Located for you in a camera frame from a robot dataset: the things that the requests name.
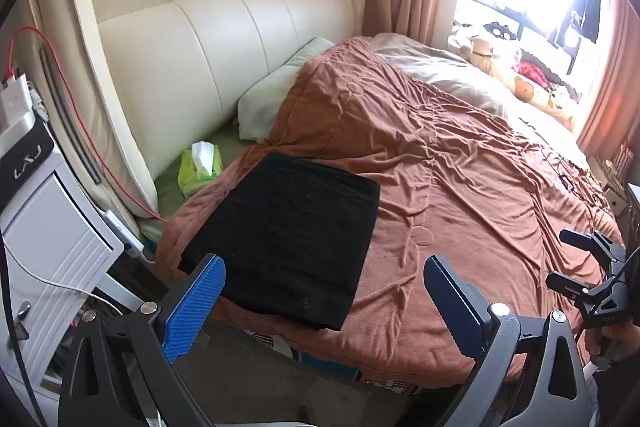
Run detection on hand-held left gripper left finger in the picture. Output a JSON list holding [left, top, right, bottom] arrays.
[[57, 253, 227, 427]]

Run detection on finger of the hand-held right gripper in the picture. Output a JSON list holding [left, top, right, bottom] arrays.
[[559, 228, 628, 260], [545, 271, 608, 308]]

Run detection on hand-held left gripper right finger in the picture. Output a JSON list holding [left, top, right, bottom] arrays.
[[423, 254, 588, 427]]

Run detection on black pants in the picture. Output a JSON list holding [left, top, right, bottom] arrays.
[[177, 152, 382, 333]]

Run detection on person's right hand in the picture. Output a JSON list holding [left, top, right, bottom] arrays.
[[585, 322, 640, 370]]

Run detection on cream nightstand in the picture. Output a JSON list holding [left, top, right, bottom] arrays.
[[597, 157, 632, 215]]

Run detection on brown blanket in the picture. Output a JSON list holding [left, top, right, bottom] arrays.
[[155, 36, 626, 388]]

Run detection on green tissue pack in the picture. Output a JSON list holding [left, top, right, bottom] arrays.
[[177, 141, 223, 201]]

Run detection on bear print long pillow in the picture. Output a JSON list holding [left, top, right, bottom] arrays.
[[500, 62, 583, 125]]

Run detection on white bedside cabinet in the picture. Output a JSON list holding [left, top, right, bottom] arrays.
[[0, 112, 126, 408]]

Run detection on red cloth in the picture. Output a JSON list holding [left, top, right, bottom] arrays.
[[515, 59, 551, 86]]

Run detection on beige plush toy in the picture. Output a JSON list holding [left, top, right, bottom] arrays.
[[447, 32, 503, 70]]

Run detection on white pillow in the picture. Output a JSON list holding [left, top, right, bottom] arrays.
[[237, 37, 337, 142]]

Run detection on black white plush toy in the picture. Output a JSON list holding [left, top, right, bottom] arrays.
[[482, 21, 521, 42]]

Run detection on hanging dark clothes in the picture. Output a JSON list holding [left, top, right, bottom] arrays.
[[547, 0, 603, 58]]

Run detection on cream padded headboard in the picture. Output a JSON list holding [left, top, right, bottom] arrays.
[[60, 0, 368, 218]]

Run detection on white power adapter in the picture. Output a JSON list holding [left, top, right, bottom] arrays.
[[0, 74, 36, 128]]

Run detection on beige padded board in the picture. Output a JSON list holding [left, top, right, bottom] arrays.
[[30, 0, 108, 188]]

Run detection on thin black earphone cable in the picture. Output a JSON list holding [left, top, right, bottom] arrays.
[[540, 146, 603, 208]]

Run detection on red cable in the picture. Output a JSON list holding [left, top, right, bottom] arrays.
[[7, 26, 168, 224]]

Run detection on white cable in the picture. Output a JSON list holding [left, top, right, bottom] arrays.
[[0, 237, 126, 303]]

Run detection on black flexible cable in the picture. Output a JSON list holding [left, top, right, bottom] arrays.
[[0, 227, 38, 427]]

